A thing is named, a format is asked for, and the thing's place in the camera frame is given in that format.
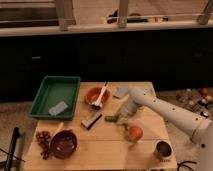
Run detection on green chili pepper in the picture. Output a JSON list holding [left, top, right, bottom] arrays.
[[105, 116, 118, 122]]

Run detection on wooden block with dark top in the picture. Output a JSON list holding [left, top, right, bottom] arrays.
[[81, 113, 102, 130]]

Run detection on wooden spoon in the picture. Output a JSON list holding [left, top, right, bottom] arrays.
[[52, 122, 64, 137]]

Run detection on red tomato with green stem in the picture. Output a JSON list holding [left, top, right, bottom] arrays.
[[124, 124, 143, 143]]

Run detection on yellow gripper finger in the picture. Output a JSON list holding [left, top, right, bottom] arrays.
[[116, 115, 128, 125]]

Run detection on black stand pole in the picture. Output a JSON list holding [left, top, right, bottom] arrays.
[[4, 127, 20, 171]]

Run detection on metal cup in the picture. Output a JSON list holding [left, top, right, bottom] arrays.
[[154, 141, 172, 160]]

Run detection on white dish brush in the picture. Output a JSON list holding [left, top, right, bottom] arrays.
[[92, 82, 108, 110]]

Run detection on blue sponge in tray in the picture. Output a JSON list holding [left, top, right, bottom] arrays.
[[48, 101, 68, 116]]

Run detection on dark red bowl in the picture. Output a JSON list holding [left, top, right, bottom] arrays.
[[50, 130, 78, 159]]

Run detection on green plastic tray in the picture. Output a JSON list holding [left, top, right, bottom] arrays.
[[29, 76, 80, 120]]

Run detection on orange bowl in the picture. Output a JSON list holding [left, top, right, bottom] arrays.
[[84, 87, 110, 105]]

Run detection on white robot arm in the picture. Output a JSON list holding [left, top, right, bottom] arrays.
[[117, 88, 213, 171]]

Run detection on black cable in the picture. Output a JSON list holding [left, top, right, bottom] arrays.
[[176, 160, 198, 171]]

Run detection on bunch of red grapes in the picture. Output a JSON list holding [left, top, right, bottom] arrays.
[[36, 131, 51, 160]]

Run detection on bottles on floor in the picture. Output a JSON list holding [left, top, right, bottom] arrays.
[[176, 89, 213, 120]]

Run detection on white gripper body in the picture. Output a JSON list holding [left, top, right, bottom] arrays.
[[118, 98, 141, 117]]

